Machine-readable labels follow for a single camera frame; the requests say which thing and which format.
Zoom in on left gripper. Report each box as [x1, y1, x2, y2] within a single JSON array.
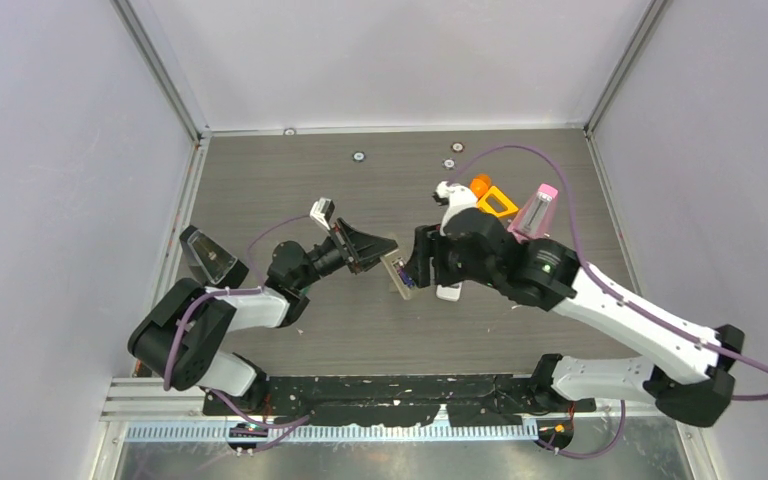
[[294, 218, 397, 291]]

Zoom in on white beige remote control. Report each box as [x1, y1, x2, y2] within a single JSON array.
[[380, 250, 417, 300]]

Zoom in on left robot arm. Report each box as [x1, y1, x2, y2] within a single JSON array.
[[127, 218, 398, 414]]

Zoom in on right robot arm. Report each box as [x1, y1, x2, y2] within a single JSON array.
[[405, 207, 745, 428]]

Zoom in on white grey remote control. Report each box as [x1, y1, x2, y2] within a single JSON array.
[[435, 283, 462, 302]]

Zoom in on yellow triangle ruler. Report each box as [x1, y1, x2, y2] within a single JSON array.
[[476, 186, 520, 219]]

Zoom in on pink metronome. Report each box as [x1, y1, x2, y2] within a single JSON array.
[[507, 184, 558, 243]]

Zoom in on transparent black metronome cover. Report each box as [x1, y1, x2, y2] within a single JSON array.
[[179, 225, 249, 289]]

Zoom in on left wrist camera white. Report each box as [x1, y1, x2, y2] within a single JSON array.
[[309, 197, 335, 232]]

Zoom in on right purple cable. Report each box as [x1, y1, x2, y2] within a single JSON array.
[[453, 144, 768, 402]]

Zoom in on purple cable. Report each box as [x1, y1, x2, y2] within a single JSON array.
[[453, 144, 768, 402], [161, 213, 312, 392]]

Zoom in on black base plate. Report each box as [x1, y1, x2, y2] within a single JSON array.
[[203, 373, 596, 427]]

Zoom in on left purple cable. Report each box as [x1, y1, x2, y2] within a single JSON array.
[[161, 213, 312, 392]]

